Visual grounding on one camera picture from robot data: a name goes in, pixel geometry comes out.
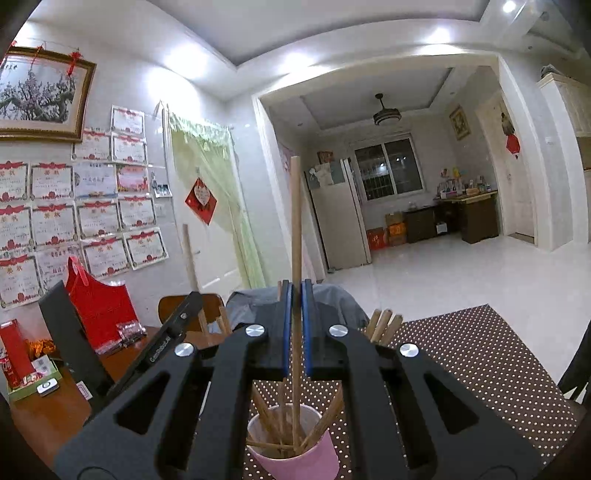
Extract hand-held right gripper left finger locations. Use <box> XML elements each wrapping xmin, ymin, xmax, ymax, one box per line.
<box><xmin>55</xmin><ymin>280</ymin><xmax>293</xmax><ymax>480</ymax></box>

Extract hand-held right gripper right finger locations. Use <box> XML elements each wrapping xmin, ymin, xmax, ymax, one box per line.
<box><xmin>301</xmin><ymin>280</ymin><xmax>544</xmax><ymax>480</ymax></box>

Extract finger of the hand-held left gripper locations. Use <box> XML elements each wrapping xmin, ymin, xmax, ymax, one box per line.
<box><xmin>159</xmin><ymin>291</ymin><xmax>205</xmax><ymax>345</ymax></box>

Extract bunch of wooden chopsticks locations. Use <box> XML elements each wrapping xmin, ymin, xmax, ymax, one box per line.
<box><xmin>218</xmin><ymin>281</ymin><xmax>403</xmax><ymax>461</ymax></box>

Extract light tan chopstick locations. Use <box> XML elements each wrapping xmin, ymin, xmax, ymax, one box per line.
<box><xmin>288</xmin><ymin>156</ymin><xmax>306</xmax><ymax>455</ymax></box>

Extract pink cup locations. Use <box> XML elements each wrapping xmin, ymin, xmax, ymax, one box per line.
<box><xmin>246</xmin><ymin>403</ymin><xmax>341</xmax><ymax>480</ymax></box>

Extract wooden chair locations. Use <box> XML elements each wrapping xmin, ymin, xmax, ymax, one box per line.
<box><xmin>158</xmin><ymin>294</ymin><xmax>228</xmax><ymax>337</ymax></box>

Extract gold snack wrapper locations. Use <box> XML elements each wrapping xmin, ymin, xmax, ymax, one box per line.
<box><xmin>25</xmin><ymin>338</ymin><xmax>55</xmax><ymax>359</ymax></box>

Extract red bag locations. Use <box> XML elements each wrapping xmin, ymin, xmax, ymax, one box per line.
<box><xmin>64</xmin><ymin>256</ymin><xmax>140</xmax><ymax>355</ymax></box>

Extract tall red box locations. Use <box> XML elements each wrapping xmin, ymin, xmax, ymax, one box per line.
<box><xmin>0</xmin><ymin>320</ymin><xmax>36</xmax><ymax>389</ymax></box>

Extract clear snack packet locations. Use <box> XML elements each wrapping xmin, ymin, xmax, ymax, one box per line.
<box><xmin>115</xmin><ymin>320</ymin><xmax>145</xmax><ymax>345</ymax></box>

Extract green box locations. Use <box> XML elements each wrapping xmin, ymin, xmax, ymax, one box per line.
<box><xmin>8</xmin><ymin>357</ymin><xmax>64</xmax><ymax>403</ymax></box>

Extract red cardboard box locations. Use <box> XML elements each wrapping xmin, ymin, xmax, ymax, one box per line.
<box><xmin>366</xmin><ymin>227</ymin><xmax>391</xmax><ymax>251</ymax></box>

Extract silver refrigerator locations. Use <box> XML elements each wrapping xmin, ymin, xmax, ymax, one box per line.
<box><xmin>304</xmin><ymin>157</ymin><xmax>373</xmax><ymax>274</ymax></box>

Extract green curtain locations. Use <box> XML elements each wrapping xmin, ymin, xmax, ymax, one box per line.
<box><xmin>167</xmin><ymin>111</ymin><xmax>267</xmax><ymax>291</ymax></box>

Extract brown polka dot tablecloth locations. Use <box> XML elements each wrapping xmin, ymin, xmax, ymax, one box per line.
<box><xmin>194</xmin><ymin>304</ymin><xmax>579</xmax><ymax>480</ymax></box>

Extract barred window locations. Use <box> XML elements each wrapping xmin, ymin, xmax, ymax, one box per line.
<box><xmin>353</xmin><ymin>136</ymin><xmax>426</xmax><ymax>202</ymax></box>

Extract dark wooden cabinet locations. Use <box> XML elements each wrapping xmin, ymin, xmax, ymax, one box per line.
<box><xmin>401</xmin><ymin>189</ymin><xmax>500</xmax><ymax>245</ymax></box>

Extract bottles and toys on cabinet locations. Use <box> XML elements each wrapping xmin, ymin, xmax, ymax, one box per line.
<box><xmin>436</xmin><ymin>166</ymin><xmax>496</xmax><ymax>198</ymax></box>

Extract ceiling fan lamp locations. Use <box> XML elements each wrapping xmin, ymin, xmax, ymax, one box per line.
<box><xmin>372</xmin><ymin>93</ymin><xmax>400</xmax><ymax>127</ymax></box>

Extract gold framed blossom painting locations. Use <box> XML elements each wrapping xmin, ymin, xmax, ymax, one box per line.
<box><xmin>0</xmin><ymin>46</ymin><xmax>98</xmax><ymax>142</ymax></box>

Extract white door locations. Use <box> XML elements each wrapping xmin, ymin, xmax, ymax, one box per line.
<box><xmin>477</xmin><ymin>91</ymin><xmax>537</xmax><ymax>241</ymax></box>

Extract small framed picture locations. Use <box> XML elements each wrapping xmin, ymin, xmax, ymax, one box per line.
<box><xmin>448</xmin><ymin>105</ymin><xmax>471</xmax><ymax>142</ymax></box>

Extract dark cloth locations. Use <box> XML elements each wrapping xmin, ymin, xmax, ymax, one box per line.
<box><xmin>556</xmin><ymin>318</ymin><xmax>591</xmax><ymax>407</ymax></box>

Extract white tall cabinet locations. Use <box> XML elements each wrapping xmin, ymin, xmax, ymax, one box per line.
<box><xmin>537</xmin><ymin>65</ymin><xmax>591</xmax><ymax>250</ymax></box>

